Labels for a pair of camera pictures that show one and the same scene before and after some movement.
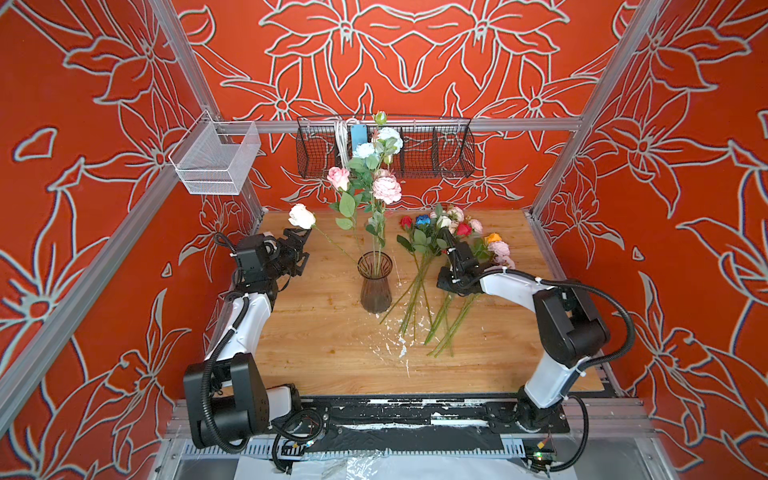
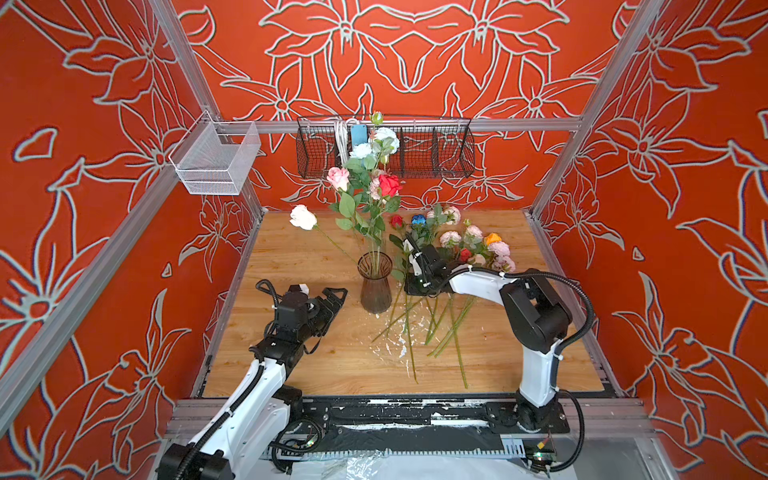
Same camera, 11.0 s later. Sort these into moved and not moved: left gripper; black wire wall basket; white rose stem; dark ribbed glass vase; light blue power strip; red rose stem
Moved: red rose stem; left gripper
Not moved: dark ribbed glass vase; light blue power strip; white rose stem; black wire wall basket
